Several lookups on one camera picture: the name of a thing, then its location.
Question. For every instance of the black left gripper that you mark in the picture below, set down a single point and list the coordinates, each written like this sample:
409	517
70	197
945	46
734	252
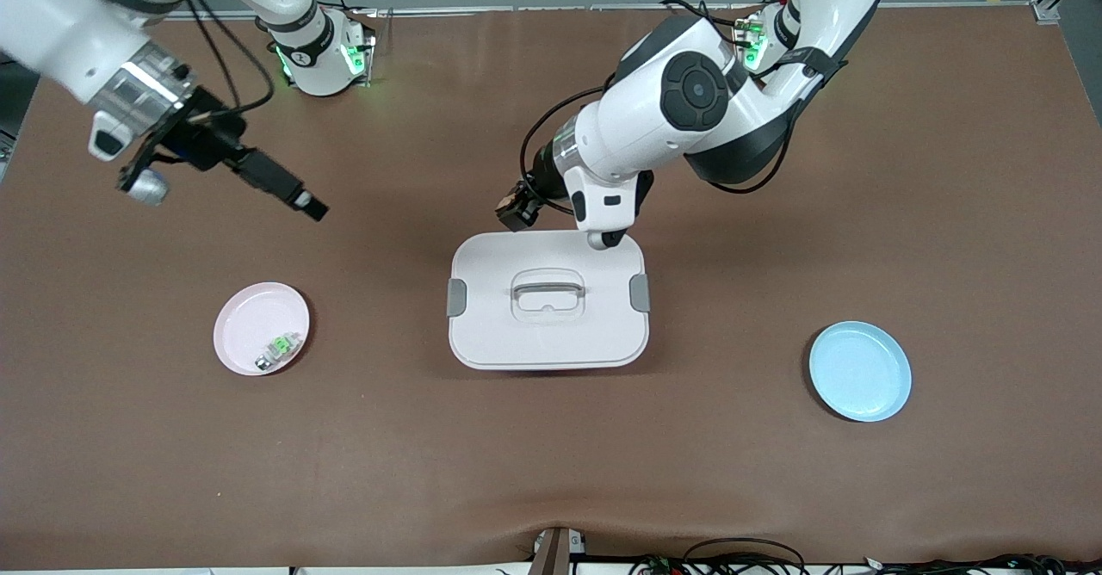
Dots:
544	166

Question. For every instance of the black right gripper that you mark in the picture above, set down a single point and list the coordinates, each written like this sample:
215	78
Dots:
209	143

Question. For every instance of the orange push button switch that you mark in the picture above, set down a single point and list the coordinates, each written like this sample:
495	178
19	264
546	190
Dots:
515	212

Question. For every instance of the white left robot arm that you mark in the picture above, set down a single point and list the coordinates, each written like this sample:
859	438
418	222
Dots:
689	93

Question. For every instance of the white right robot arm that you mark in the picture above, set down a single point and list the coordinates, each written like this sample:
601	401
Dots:
52	15

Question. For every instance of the pink round plate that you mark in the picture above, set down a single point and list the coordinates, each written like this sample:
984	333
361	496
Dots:
250	321

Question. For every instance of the white lidded storage box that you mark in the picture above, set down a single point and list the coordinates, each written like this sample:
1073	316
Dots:
551	334

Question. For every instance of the brown table mat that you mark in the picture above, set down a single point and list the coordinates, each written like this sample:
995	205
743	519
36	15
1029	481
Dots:
551	454

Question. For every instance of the light blue round plate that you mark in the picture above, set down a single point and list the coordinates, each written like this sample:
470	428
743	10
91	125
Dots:
861	373

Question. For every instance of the green push button switch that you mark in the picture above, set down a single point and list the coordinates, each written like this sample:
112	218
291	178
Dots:
279	350

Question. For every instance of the aluminium table edge rail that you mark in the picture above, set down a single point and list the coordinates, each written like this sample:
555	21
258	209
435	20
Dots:
516	10

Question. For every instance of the metal table edge bracket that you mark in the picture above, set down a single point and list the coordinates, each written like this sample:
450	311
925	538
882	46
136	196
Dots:
551	553

